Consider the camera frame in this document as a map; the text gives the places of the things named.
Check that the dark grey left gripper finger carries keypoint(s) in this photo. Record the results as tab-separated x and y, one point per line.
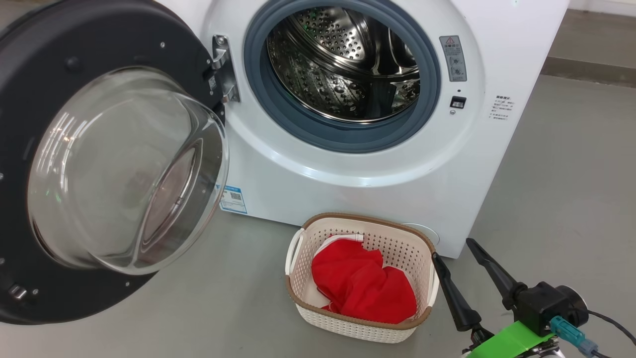
497	273
457	298

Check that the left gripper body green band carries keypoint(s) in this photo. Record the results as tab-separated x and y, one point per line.
507	343

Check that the red cloth garment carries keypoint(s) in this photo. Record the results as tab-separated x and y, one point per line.
357	283

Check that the black round glass washer door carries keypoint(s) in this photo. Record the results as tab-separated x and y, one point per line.
49	49

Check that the cream perforated basket brown rim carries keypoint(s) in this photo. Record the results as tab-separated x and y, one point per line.
348	330

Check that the white front-load washing machine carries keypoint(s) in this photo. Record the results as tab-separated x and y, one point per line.
348	199

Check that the black door latch socket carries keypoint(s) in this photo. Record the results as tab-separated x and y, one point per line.
457	102

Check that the perforated steel washer drum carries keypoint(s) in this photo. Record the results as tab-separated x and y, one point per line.
323	74

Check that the metal door hinge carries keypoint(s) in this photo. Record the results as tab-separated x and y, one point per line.
226	74

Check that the round white filter cover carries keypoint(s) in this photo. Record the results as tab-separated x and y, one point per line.
427	233

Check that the grey warning label sticker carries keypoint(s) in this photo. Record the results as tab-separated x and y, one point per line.
453	59

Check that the blue energy label sticker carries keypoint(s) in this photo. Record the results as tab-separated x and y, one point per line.
233	199

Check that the white QR code sticker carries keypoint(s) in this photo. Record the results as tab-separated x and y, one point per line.
212	82

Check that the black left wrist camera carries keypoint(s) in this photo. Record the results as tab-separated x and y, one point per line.
541	306

